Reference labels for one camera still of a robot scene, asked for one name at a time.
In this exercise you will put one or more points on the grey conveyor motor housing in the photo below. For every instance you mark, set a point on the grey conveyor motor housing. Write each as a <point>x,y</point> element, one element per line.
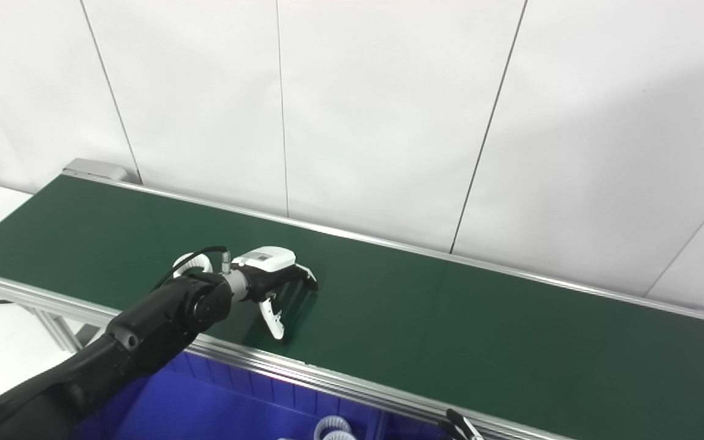
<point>92,168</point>

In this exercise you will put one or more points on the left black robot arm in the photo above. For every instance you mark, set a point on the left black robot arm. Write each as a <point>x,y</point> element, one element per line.
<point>162,318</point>

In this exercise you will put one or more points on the blue bin with black parts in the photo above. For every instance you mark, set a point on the blue bin with black parts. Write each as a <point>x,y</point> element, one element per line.
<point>413,431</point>

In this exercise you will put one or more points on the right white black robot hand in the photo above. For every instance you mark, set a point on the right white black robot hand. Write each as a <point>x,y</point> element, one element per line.
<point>459,428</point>

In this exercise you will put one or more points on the aluminium conveyor leg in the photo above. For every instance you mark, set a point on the aluminium conveyor leg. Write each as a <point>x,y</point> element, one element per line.
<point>58,330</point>

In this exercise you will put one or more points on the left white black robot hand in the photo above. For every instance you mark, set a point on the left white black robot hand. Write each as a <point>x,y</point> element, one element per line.
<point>269,260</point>

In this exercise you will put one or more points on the blue bin with white rings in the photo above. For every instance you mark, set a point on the blue bin with white rings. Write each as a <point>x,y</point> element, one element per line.
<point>217,403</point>

